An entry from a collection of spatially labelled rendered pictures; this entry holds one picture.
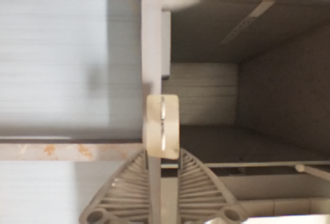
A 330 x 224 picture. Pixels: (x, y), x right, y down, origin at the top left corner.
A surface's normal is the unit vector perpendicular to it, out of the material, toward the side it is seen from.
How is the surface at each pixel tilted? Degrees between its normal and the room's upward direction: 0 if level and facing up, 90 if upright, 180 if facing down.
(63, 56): 90
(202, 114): 90
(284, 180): 90
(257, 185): 90
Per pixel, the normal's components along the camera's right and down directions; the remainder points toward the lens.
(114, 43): 0.04, 0.08
